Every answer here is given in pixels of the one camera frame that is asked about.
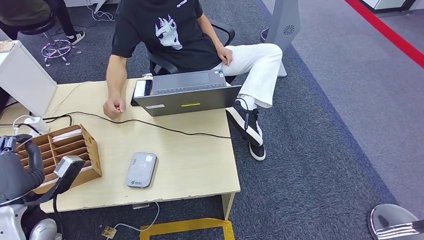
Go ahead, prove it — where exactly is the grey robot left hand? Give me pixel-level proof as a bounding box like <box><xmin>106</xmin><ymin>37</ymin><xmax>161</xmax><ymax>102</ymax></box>
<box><xmin>0</xmin><ymin>134</ymin><xmax>46</xmax><ymax>206</ymax></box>

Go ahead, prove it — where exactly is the person's left hand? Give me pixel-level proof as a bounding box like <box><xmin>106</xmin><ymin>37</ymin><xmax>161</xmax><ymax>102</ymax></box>
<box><xmin>216</xmin><ymin>45</ymin><xmax>234</xmax><ymax>67</ymax></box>

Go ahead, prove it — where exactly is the person's right hand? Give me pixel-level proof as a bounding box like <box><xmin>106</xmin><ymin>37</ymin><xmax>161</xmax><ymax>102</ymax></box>
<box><xmin>102</xmin><ymin>96</ymin><xmax>126</xmax><ymax>120</ymax></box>

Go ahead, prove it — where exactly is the cardboard card organizer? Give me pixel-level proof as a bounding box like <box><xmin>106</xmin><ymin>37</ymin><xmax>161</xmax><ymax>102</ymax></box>
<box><xmin>14</xmin><ymin>123</ymin><xmax>103</xmax><ymax>196</ymax></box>

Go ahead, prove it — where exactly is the white card stack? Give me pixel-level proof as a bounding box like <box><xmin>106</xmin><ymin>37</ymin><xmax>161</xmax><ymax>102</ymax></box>
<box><xmin>51</xmin><ymin>128</ymin><xmax>83</xmax><ymax>143</ymax></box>

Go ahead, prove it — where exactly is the grey card reader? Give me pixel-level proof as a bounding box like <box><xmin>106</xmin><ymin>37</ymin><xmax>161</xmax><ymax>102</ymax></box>
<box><xmin>124</xmin><ymin>151</ymin><xmax>158</xmax><ymax>189</ymax></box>

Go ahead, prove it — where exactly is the person with olive top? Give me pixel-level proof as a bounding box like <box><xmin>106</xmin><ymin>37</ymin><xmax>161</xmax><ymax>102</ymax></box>
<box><xmin>0</xmin><ymin>0</ymin><xmax>86</xmax><ymax>47</ymax></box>

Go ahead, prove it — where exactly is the black smartphone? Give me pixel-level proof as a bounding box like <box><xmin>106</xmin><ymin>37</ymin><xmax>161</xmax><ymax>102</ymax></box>
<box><xmin>130</xmin><ymin>79</ymin><xmax>154</xmax><ymax>107</ymax></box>

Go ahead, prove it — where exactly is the grey laptop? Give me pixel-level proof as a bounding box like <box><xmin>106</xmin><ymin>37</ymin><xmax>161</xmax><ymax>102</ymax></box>
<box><xmin>133</xmin><ymin>68</ymin><xmax>243</xmax><ymax>118</ymax></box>

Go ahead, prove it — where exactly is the black office chair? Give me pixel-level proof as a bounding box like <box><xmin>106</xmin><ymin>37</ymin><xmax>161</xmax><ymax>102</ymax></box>
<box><xmin>146</xmin><ymin>19</ymin><xmax>237</xmax><ymax>84</ymax></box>

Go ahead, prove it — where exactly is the grey kiosk stand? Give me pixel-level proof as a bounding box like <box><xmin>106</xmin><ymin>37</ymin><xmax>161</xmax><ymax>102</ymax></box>
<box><xmin>264</xmin><ymin>0</ymin><xmax>302</xmax><ymax>78</ymax></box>

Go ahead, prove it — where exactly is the chrome stool base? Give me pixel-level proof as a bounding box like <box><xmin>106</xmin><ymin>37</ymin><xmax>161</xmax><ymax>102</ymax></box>
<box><xmin>40</xmin><ymin>38</ymin><xmax>82</xmax><ymax>67</ymax></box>

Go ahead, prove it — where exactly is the white box cabinet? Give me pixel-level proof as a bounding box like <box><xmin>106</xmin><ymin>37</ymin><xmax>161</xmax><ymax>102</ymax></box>
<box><xmin>0</xmin><ymin>40</ymin><xmax>59</xmax><ymax>118</ymax></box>

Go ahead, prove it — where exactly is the small yellow circuit board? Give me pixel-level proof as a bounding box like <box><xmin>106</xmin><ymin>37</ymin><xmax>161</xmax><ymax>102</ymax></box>
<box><xmin>100</xmin><ymin>225</ymin><xmax>118</xmax><ymax>240</ymax></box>

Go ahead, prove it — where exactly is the black stool seat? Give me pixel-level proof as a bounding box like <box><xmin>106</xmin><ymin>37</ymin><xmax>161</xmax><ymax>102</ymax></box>
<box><xmin>18</xmin><ymin>14</ymin><xmax>58</xmax><ymax>36</ymax></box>

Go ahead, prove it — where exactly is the yellow floor tape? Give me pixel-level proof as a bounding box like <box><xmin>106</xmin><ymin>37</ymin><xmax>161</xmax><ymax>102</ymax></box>
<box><xmin>138</xmin><ymin>217</ymin><xmax>236</xmax><ymax>240</ymax></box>

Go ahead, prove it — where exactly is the beige desk leg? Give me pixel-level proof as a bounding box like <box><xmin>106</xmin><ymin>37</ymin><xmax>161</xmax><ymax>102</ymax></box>
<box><xmin>220</xmin><ymin>191</ymin><xmax>237</xmax><ymax>222</ymax></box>

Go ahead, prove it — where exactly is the red floor tape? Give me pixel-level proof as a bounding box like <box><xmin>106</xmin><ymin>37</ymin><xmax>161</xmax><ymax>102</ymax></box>
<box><xmin>344</xmin><ymin>0</ymin><xmax>424</xmax><ymax>69</ymax></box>

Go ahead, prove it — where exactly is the white cabinet black base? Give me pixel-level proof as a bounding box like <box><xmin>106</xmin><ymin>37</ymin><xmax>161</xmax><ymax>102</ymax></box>
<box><xmin>360</xmin><ymin>0</ymin><xmax>417</xmax><ymax>14</ymax></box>

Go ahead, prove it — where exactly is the long black cable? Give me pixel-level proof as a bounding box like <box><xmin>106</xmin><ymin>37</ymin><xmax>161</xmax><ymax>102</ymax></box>
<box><xmin>42</xmin><ymin>97</ymin><xmax>250</xmax><ymax>141</ymax></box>

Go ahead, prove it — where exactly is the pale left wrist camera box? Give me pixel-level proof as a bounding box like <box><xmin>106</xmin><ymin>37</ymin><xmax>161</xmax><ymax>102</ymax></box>
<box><xmin>52</xmin><ymin>155</ymin><xmax>87</xmax><ymax>197</ymax></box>

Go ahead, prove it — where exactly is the white charger with cable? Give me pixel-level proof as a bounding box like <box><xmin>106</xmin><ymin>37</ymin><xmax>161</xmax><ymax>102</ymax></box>
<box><xmin>12</xmin><ymin>114</ymin><xmax>51</xmax><ymax>137</ymax></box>

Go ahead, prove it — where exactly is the white floor cable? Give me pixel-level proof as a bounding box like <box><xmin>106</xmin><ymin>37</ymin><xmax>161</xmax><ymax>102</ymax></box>
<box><xmin>86</xmin><ymin>1</ymin><xmax>116</xmax><ymax>23</ymax></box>

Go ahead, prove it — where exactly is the white cable with board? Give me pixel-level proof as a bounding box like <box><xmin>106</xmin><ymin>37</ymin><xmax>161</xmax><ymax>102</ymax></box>
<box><xmin>105</xmin><ymin>201</ymin><xmax>161</xmax><ymax>239</ymax></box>

